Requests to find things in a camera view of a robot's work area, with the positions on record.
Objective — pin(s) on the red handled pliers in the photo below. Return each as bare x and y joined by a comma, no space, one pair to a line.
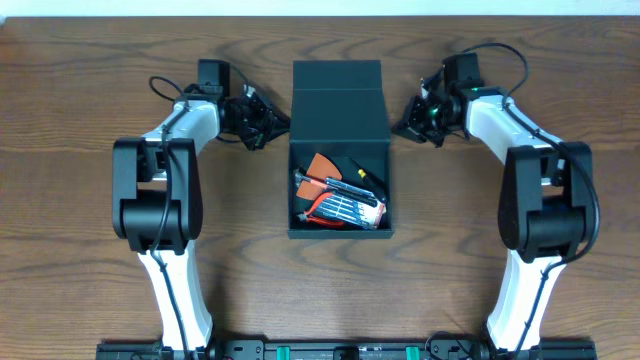
315,215

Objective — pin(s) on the blue precision screwdriver set case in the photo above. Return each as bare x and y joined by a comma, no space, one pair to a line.
354,212

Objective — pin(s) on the dark green box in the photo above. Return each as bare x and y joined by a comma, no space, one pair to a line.
338,110

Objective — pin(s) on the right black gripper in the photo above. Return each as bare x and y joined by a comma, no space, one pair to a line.
397,129

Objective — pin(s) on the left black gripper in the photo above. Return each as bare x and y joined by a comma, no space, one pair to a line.
258,120

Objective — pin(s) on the orange scraper with wooden handle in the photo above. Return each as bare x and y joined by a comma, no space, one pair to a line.
320,168

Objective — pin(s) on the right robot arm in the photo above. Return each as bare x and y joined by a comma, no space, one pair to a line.
548,213

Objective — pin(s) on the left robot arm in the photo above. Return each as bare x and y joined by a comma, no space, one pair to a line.
157,204

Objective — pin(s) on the black handled screwdriver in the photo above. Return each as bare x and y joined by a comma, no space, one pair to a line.
375,185

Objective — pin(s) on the hammer with red black handle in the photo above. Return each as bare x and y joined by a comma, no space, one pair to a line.
340,187

